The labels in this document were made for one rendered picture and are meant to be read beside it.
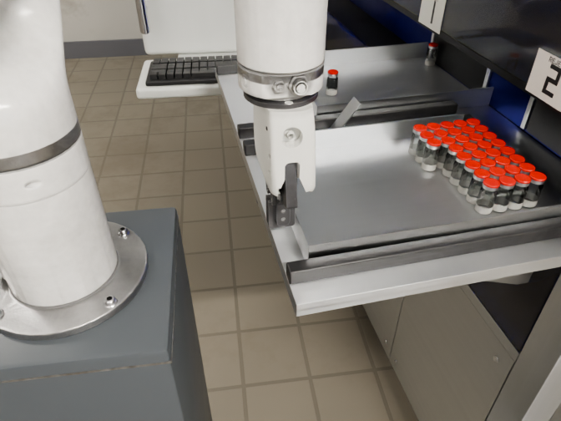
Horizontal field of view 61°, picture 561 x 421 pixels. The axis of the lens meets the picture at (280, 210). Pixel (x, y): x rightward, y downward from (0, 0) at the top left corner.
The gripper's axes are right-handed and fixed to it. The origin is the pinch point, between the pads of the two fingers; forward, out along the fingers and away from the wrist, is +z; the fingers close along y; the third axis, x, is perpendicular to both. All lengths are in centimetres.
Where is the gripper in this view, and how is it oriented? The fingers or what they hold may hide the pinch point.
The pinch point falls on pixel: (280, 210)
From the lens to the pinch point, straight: 57.0
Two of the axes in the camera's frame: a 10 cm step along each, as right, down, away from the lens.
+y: -2.3, -6.0, 7.7
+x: -9.7, 1.4, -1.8
